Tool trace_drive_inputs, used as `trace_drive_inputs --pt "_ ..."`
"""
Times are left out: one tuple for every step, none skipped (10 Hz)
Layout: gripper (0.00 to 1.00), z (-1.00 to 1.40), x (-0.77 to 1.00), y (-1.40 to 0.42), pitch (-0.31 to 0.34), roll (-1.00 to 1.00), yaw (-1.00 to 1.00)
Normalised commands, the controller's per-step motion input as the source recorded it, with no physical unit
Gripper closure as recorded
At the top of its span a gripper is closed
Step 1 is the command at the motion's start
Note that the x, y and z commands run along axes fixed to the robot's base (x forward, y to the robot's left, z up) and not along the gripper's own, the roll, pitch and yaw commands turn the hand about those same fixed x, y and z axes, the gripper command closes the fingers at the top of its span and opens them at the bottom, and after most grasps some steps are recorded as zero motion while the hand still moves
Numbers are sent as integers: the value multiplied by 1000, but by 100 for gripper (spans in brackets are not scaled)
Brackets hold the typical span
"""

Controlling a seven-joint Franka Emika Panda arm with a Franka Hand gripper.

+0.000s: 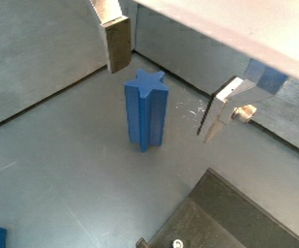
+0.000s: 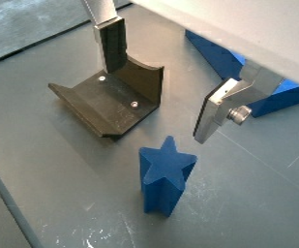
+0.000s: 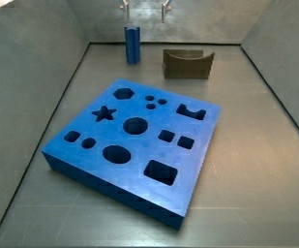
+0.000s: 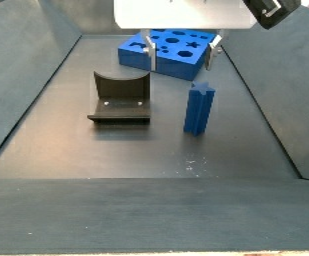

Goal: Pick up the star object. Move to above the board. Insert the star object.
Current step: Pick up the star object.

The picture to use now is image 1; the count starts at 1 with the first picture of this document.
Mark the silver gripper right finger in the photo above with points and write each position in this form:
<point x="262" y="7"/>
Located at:
<point x="234" y="99"/>

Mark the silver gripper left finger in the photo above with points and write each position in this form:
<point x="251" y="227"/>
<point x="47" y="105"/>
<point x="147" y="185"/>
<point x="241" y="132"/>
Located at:
<point x="115" y="29"/>

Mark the blue star prism peg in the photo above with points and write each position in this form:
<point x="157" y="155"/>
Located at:
<point x="146" y="104"/>

